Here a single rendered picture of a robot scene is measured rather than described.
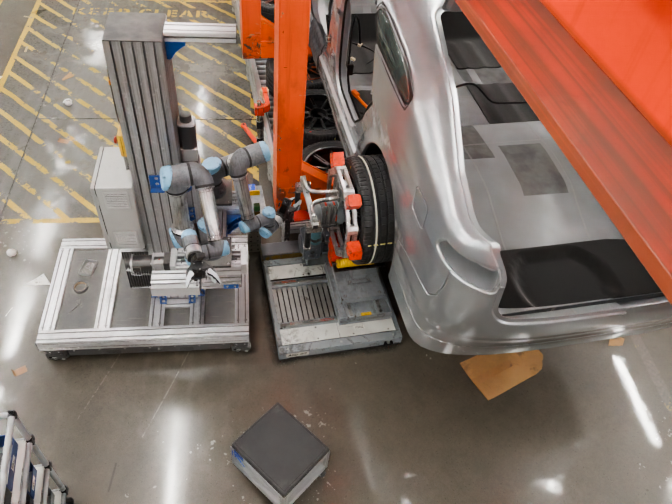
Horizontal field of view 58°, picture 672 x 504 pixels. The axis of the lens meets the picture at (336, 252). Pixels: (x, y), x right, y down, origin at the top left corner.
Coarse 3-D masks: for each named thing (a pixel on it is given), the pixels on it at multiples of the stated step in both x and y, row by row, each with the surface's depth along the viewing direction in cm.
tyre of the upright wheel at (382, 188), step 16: (352, 160) 351; (368, 160) 351; (384, 160) 352; (368, 176) 341; (384, 176) 342; (368, 192) 336; (384, 192) 339; (368, 208) 335; (384, 208) 337; (368, 224) 337; (384, 224) 339; (368, 240) 342; (384, 240) 344; (368, 256) 352; (384, 256) 355
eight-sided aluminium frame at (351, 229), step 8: (336, 168) 351; (344, 168) 352; (328, 176) 374; (336, 176) 375; (344, 176) 352; (328, 184) 378; (344, 184) 342; (344, 192) 338; (352, 192) 339; (336, 200) 388; (344, 200) 341; (344, 208) 342; (352, 216) 343; (352, 224) 342; (336, 232) 390; (352, 232) 341; (352, 240) 349; (336, 248) 377; (344, 248) 353; (344, 256) 355
